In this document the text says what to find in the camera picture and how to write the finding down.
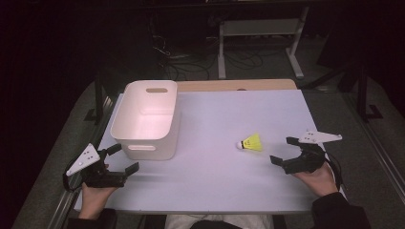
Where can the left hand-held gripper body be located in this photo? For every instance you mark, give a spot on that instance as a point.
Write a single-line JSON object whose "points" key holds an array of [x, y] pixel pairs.
{"points": [[102, 179]]}

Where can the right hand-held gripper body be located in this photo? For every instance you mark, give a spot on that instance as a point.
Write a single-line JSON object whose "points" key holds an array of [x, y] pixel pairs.
{"points": [[304, 162]]}

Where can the yellow shuttlecock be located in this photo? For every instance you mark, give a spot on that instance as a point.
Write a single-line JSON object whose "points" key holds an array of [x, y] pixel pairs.
{"points": [[253, 142]]}

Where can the white plastic storage bin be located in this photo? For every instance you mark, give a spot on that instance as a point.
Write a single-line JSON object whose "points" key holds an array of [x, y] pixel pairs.
{"points": [[144, 122]]}

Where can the person's left hand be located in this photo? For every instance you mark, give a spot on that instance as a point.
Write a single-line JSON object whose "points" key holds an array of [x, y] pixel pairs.
{"points": [[94, 198]]}

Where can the person's right hand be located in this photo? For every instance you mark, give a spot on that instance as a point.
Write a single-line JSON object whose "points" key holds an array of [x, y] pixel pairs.
{"points": [[318, 181]]}

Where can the black metal stand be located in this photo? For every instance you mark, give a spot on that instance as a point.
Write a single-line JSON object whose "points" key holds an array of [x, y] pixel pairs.
{"points": [[99, 101], [362, 95]]}

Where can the wooden table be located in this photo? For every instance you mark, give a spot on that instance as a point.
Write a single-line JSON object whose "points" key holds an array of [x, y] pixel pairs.
{"points": [[235, 85]]}

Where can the person's lap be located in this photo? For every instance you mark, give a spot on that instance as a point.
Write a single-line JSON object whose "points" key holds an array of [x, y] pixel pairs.
{"points": [[219, 222]]}

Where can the white metal desk frame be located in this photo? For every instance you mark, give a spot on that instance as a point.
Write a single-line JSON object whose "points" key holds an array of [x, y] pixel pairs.
{"points": [[259, 27]]}

